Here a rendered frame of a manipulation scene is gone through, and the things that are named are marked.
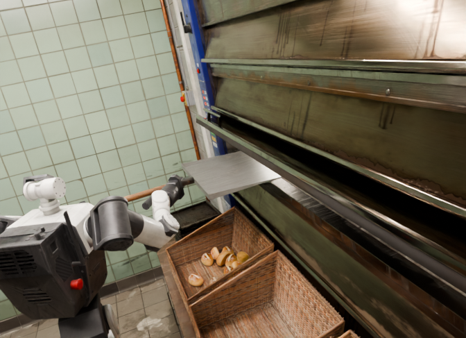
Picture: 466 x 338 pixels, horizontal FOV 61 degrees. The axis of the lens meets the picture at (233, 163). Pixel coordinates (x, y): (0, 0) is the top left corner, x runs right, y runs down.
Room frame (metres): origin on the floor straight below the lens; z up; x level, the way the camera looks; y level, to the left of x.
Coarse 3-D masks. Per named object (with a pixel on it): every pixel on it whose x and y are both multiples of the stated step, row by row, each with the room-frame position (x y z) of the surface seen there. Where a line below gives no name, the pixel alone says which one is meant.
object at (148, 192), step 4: (152, 188) 1.79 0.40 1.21; (156, 188) 1.79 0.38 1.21; (160, 188) 1.79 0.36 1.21; (140, 192) 1.77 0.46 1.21; (144, 192) 1.77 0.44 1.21; (148, 192) 1.77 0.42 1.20; (152, 192) 1.78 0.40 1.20; (124, 196) 1.76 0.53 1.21; (128, 196) 1.75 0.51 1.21; (132, 196) 1.75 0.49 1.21; (136, 196) 1.76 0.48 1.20; (140, 196) 1.76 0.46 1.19; (144, 196) 1.77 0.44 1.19; (128, 200) 1.75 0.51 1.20; (132, 200) 1.75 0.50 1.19
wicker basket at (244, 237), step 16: (208, 224) 2.15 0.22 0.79; (224, 224) 2.17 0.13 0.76; (240, 224) 2.09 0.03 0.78; (208, 240) 2.14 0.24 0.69; (224, 240) 2.17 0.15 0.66; (240, 240) 2.07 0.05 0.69; (256, 240) 1.87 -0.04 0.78; (176, 256) 2.08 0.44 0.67; (192, 256) 2.10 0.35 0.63; (256, 256) 1.65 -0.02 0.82; (176, 272) 1.80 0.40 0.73; (192, 272) 2.00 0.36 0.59; (208, 272) 1.97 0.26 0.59; (192, 288) 1.85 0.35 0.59; (208, 288) 1.58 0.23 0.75
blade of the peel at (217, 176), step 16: (208, 160) 2.15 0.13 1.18; (224, 160) 2.09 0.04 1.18; (240, 160) 2.03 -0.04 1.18; (256, 160) 1.98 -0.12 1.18; (208, 176) 1.88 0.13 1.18; (224, 176) 1.84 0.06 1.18; (240, 176) 1.79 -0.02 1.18; (256, 176) 1.75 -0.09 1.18; (272, 176) 1.71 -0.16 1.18; (208, 192) 1.67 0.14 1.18; (224, 192) 1.61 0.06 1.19
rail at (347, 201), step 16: (224, 128) 1.74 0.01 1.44; (272, 160) 1.20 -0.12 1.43; (304, 176) 0.99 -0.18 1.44; (336, 192) 0.85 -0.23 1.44; (352, 208) 0.78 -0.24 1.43; (368, 208) 0.75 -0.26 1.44; (384, 224) 0.68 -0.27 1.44; (400, 224) 0.66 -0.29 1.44; (416, 240) 0.60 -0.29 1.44; (432, 256) 0.56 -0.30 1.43; (448, 256) 0.54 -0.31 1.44; (464, 272) 0.50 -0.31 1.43
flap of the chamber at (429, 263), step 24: (216, 120) 2.12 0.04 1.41; (240, 144) 1.49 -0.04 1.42; (264, 144) 1.49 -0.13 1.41; (288, 144) 1.48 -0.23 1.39; (312, 168) 1.14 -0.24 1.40; (336, 168) 1.13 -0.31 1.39; (312, 192) 0.95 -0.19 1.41; (360, 192) 0.90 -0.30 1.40; (384, 192) 0.90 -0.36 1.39; (360, 216) 0.75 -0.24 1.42; (408, 216) 0.75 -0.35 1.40; (432, 216) 0.75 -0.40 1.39; (384, 240) 0.67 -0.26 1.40; (432, 240) 0.63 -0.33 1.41; (456, 240) 0.63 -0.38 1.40; (432, 264) 0.56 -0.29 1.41
